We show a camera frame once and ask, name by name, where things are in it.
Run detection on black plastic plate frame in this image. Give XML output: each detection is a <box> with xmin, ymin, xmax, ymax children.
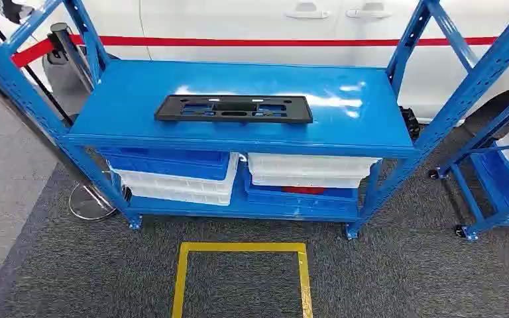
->
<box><xmin>154</xmin><ymin>94</ymin><xmax>314</xmax><ymax>125</ymax></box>

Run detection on blue steel shelf rack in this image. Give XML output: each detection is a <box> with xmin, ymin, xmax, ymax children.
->
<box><xmin>0</xmin><ymin>0</ymin><xmax>509</xmax><ymax>241</ymax></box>

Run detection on white plastic bin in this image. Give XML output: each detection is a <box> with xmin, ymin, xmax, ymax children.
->
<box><xmin>107</xmin><ymin>152</ymin><xmax>241</xmax><ymax>207</ymax></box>
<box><xmin>246</xmin><ymin>152</ymin><xmax>382</xmax><ymax>189</ymax></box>

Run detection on red item in bin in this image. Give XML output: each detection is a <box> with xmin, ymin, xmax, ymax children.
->
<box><xmin>280</xmin><ymin>186</ymin><xmax>327</xmax><ymax>195</ymax></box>

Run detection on blue plastic bin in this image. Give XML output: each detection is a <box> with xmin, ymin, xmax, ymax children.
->
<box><xmin>471</xmin><ymin>149</ymin><xmax>509</xmax><ymax>213</ymax></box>
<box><xmin>242</xmin><ymin>168</ymin><xmax>361</xmax><ymax>213</ymax></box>
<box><xmin>98</xmin><ymin>148</ymin><xmax>232</xmax><ymax>182</ymax></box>

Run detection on red barrier belt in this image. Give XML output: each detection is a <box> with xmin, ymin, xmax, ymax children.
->
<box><xmin>11</xmin><ymin>34</ymin><xmax>509</xmax><ymax>69</ymax></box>

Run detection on white car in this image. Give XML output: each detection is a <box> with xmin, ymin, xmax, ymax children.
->
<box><xmin>0</xmin><ymin>0</ymin><xmax>509</xmax><ymax>129</ymax></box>

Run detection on black ribbed object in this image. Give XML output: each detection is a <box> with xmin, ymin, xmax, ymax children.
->
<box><xmin>398</xmin><ymin>106</ymin><xmax>422</xmax><ymax>142</ymax></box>

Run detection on steel stanchion with round base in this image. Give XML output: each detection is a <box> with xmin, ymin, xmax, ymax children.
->
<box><xmin>0</xmin><ymin>64</ymin><xmax>127</xmax><ymax>222</ymax></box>

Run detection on blue wheeled shelf rack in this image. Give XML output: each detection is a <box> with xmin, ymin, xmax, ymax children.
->
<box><xmin>427</xmin><ymin>81</ymin><xmax>509</xmax><ymax>242</ymax></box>

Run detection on white car door handle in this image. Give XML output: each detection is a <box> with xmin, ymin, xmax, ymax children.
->
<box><xmin>345</xmin><ymin>2</ymin><xmax>392</xmax><ymax>19</ymax></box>
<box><xmin>284</xmin><ymin>2</ymin><xmax>331</xmax><ymax>20</ymax></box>

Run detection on black-headed stanchion post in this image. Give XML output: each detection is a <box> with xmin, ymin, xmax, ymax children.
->
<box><xmin>47</xmin><ymin>22</ymin><xmax>97</xmax><ymax>95</ymax></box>

